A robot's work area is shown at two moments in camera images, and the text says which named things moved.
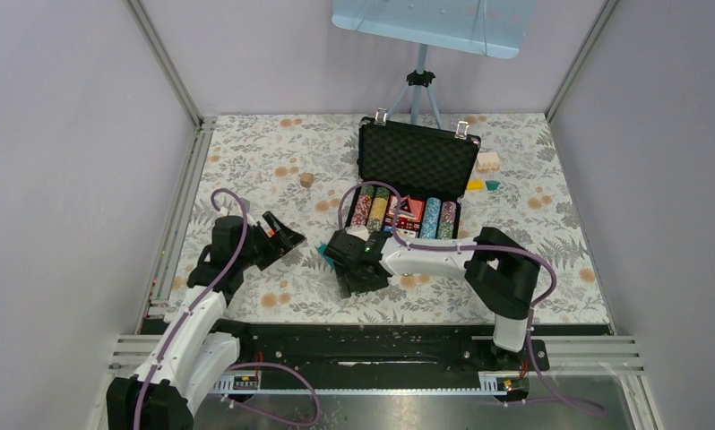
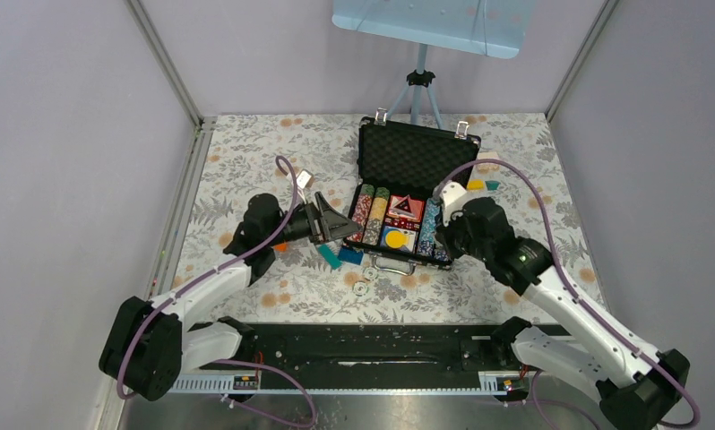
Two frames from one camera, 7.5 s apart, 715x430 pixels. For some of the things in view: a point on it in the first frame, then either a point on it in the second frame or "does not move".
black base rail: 395,362 does not move
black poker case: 410,178 does not move
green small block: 492,185 does not move
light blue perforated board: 494,28 does not move
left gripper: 281,241 to 325,223
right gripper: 348,284 to 443,234
